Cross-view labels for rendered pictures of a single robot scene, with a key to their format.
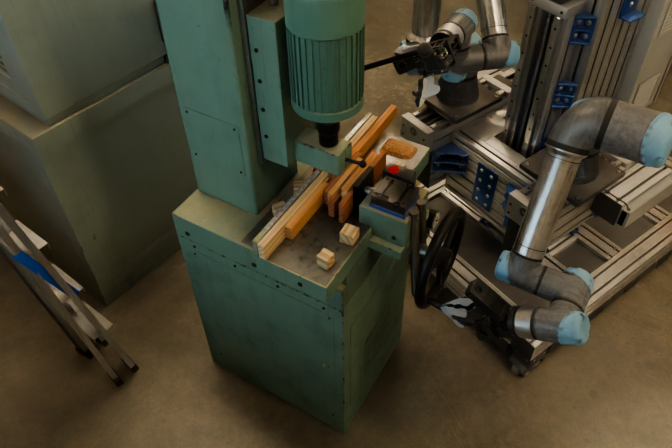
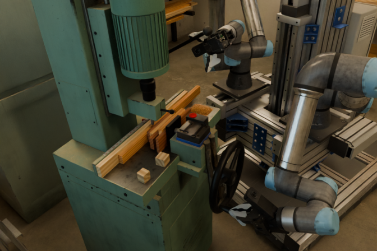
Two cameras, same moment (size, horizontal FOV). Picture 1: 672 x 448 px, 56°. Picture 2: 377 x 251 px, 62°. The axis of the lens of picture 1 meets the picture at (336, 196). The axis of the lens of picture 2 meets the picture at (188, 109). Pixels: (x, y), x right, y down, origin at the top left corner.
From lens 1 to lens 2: 0.49 m
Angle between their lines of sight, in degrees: 12
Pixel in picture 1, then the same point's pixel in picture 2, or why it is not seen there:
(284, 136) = (119, 94)
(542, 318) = (302, 214)
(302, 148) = (132, 103)
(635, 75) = not seen: hidden behind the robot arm
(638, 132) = (358, 70)
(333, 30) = (139, 8)
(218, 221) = (81, 157)
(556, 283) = (309, 187)
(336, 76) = (146, 43)
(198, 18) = (57, 13)
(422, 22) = not seen: hidden behind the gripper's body
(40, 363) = not seen: outside the picture
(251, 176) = (101, 124)
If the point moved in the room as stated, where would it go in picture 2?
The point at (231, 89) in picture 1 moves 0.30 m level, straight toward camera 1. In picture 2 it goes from (81, 61) to (73, 102)
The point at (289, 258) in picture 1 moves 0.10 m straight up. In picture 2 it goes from (119, 176) to (114, 154)
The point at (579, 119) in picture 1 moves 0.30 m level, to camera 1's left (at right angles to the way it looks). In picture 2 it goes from (315, 66) to (217, 70)
